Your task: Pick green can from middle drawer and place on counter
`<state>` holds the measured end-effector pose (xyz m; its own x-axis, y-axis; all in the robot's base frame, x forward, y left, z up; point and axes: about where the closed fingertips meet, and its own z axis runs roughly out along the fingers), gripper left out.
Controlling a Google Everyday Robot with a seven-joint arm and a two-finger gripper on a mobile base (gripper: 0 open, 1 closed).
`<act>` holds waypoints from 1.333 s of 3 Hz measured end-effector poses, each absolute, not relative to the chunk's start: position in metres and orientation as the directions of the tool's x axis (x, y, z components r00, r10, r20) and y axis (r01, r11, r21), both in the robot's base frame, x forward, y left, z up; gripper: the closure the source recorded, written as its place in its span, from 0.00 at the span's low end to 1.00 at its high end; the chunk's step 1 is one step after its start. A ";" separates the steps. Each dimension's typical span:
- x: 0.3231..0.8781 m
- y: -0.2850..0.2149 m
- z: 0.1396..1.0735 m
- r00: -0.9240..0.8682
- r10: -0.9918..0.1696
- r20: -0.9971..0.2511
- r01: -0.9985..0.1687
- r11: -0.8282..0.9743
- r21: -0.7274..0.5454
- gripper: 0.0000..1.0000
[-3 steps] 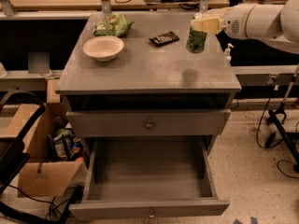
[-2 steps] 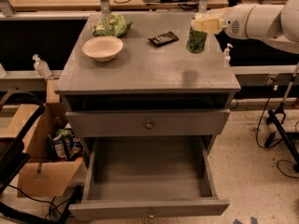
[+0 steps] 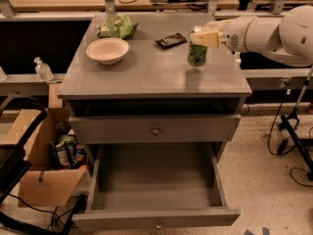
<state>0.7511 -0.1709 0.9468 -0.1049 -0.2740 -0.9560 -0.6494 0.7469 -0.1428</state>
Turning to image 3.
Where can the black tripod stand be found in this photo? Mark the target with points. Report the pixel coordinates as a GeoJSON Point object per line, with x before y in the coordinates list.
{"type": "Point", "coordinates": [290, 123]}

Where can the closed grey top drawer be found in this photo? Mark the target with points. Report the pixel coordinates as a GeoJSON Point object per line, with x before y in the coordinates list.
{"type": "Point", "coordinates": [114, 130]}

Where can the snack packets in box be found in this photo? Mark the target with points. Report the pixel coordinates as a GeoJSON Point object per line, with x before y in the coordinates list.
{"type": "Point", "coordinates": [68, 152]}

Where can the black chair frame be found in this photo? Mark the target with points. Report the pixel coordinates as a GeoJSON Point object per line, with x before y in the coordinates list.
{"type": "Point", "coordinates": [12, 163]}

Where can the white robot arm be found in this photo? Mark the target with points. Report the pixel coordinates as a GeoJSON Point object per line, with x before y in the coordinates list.
{"type": "Point", "coordinates": [287, 40]}

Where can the open grey middle drawer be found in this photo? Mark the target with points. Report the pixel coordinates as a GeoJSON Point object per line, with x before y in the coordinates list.
{"type": "Point", "coordinates": [164, 185]}

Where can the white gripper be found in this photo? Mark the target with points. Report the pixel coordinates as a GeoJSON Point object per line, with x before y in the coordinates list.
{"type": "Point", "coordinates": [235, 34]}

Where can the small white pump bottle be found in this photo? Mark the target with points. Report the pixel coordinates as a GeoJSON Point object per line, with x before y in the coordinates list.
{"type": "Point", "coordinates": [238, 59]}

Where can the green soda can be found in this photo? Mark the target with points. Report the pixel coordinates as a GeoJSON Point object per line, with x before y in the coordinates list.
{"type": "Point", "coordinates": [197, 54]}

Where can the green chip bag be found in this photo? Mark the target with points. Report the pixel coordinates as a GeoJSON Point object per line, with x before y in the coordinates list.
{"type": "Point", "coordinates": [118, 26]}

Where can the grey wooden drawer cabinet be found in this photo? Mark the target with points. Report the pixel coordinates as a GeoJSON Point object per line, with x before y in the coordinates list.
{"type": "Point", "coordinates": [151, 82]}

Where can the cardboard box with snacks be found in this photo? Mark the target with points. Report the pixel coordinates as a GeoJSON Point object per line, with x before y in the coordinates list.
{"type": "Point", "coordinates": [45, 184]}

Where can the clear sanitizer pump bottle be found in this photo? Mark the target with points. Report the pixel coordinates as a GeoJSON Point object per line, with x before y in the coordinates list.
{"type": "Point", "coordinates": [43, 70]}

